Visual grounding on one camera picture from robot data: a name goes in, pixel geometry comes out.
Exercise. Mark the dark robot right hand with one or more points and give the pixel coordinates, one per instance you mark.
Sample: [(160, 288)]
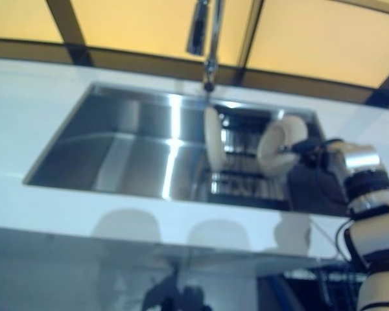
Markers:
[(317, 184)]

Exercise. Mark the cream round plate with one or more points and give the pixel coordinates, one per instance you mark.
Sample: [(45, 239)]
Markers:
[(278, 145), (215, 142)]

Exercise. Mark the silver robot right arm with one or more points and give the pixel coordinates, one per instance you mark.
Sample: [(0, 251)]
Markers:
[(363, 158)]

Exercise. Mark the black sink dish rack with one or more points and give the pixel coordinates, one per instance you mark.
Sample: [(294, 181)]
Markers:
[(240, 191)]

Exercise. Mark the white cabinet door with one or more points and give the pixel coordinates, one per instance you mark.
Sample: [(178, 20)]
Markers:
[(68, 278), (227, 285)]

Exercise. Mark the yellow dark-framed window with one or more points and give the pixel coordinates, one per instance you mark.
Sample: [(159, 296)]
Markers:
[(311, 39)]

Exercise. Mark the chrome gooseneck faucet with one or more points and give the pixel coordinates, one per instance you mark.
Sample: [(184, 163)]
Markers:
[(214, 39)]

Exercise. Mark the stainless steel sink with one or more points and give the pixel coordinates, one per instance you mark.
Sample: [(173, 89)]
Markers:
[(116, 155)]

